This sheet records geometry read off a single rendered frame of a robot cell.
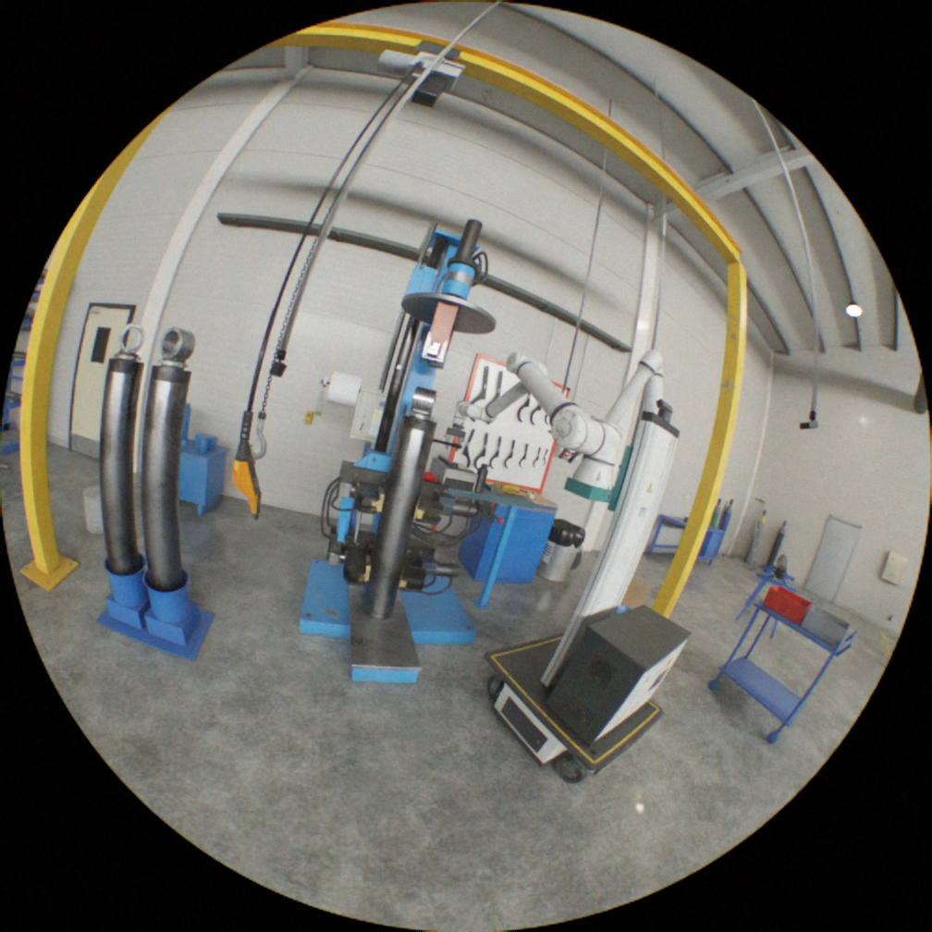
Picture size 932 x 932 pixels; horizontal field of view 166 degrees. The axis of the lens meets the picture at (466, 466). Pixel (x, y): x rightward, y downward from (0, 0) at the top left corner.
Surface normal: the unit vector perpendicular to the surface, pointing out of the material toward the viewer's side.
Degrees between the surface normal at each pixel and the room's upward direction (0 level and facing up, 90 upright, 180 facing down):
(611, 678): 90
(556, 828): 0
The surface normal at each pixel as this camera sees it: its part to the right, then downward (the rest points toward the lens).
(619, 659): -0.84, -0.15
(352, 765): 0.25, -0.96
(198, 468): 0.32, 0.21
